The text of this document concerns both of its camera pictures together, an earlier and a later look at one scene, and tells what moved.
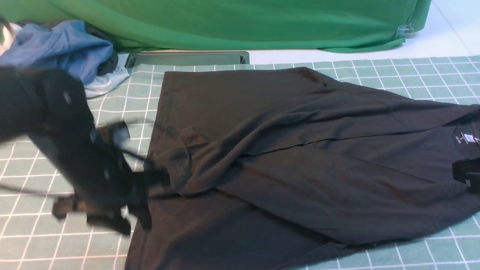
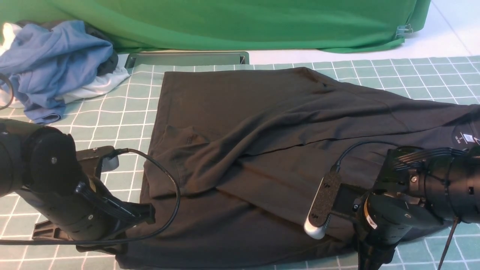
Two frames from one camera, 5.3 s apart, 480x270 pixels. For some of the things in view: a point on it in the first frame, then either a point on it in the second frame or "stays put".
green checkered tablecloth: [32, 237] stays put
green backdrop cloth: [318, 26] stays put
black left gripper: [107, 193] → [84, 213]
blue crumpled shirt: [69, 45] stays put
